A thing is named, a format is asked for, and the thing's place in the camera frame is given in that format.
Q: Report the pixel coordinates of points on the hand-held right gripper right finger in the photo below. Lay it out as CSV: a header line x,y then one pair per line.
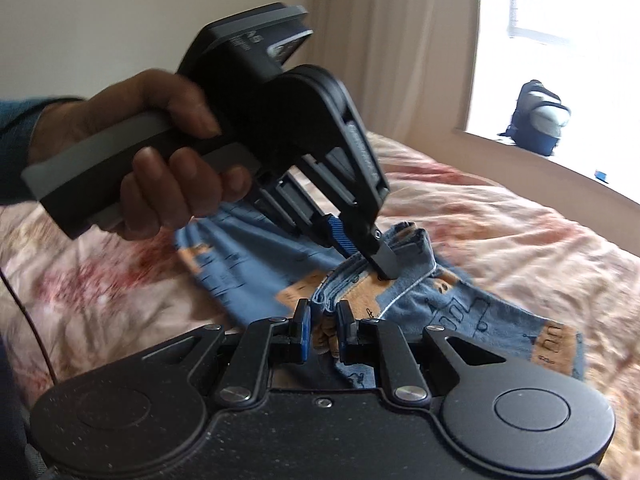
x,y
345,340

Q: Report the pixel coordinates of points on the person's left forearm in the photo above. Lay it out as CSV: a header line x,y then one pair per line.
x,y
20,125

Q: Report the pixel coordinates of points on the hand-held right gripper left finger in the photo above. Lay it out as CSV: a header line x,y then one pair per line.
x,y
302,335

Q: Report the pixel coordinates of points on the white window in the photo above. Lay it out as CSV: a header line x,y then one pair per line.
x,y
590,85

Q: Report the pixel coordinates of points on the beige curtain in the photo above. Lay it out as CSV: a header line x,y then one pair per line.
x,y
400,35

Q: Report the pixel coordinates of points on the pink floral bed sheet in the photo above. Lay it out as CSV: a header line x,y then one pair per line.
x,y
500,240

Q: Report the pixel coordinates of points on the dark blue backpack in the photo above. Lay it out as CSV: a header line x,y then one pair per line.
x,y
540,120

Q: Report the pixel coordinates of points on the white window sill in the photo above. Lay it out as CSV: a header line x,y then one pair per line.
x,y
550,165

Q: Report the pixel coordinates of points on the small blue box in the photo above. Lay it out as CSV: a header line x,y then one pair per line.
x,y
601,175

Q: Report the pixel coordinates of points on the person's left hand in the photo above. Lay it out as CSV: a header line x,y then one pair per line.
x,y
150,95

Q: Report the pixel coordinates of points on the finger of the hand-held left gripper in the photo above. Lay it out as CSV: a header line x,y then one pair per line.
x,y
382,260
340,232

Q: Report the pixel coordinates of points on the blue patterned pants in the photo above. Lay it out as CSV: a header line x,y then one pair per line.
x,y
450,310

